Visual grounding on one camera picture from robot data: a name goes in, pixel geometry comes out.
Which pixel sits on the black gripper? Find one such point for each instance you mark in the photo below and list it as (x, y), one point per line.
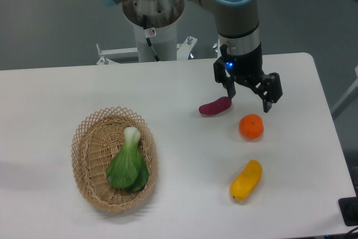
(246, 70)

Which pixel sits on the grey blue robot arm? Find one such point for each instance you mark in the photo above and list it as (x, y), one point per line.
(240, 54)

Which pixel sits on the green bok choy vegetable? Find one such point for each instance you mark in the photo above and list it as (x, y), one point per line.
(128, 169)

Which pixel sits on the woven wicker basket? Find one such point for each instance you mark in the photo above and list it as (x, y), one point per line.
(96, 142)

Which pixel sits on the purple sweet potato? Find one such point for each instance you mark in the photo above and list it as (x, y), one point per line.
(216, 107)

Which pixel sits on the orange tangerine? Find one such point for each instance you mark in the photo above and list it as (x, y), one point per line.
(251, 126)

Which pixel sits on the yellow mango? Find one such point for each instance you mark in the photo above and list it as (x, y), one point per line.
(245, 183)

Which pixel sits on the black device at table edge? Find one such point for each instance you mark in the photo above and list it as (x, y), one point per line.
(348, 208)

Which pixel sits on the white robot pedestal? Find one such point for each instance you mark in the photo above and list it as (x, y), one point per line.
(155, 24)

